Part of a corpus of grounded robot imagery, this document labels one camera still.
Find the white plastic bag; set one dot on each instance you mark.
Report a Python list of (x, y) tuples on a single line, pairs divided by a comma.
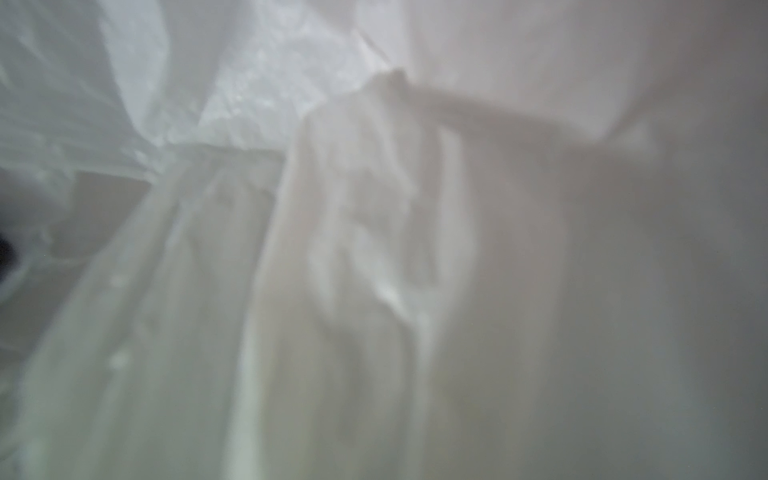
[(383, 239)]

